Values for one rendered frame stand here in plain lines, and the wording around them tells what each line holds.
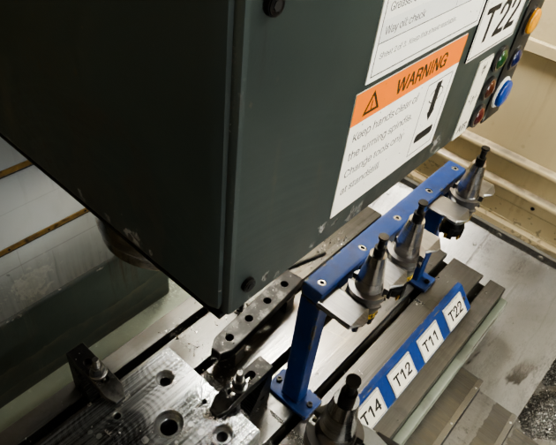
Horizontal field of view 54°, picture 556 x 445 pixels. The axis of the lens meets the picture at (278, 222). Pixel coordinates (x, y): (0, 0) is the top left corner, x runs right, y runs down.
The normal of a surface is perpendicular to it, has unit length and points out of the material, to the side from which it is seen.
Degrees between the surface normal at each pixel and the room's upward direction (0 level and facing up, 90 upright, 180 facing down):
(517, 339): 24
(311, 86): 90
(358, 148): 90
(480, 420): 8
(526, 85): 90
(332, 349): 0
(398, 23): 90
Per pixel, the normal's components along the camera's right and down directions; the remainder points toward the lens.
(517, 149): -0.66, 0.46
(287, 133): 0.74, 0.51
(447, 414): 0.18, -0.79
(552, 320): -0.18, -0.48
